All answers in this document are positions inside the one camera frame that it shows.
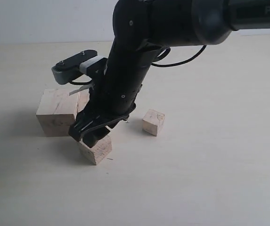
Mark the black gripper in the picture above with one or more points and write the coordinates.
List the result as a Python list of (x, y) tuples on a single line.
[(113, 98)]

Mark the third largest wooden cube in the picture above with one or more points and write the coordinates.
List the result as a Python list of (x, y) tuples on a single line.
[(98, 152)]

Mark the second largest wooden cube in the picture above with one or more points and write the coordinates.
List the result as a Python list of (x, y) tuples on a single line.
[(84, 98)]

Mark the smallest wooden cube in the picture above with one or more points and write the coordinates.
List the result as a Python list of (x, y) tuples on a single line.
[(152, 122)]

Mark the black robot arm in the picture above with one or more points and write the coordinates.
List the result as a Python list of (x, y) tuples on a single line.
[(143, 29)]

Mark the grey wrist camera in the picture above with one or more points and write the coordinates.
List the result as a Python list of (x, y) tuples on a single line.
[(87, 62)]

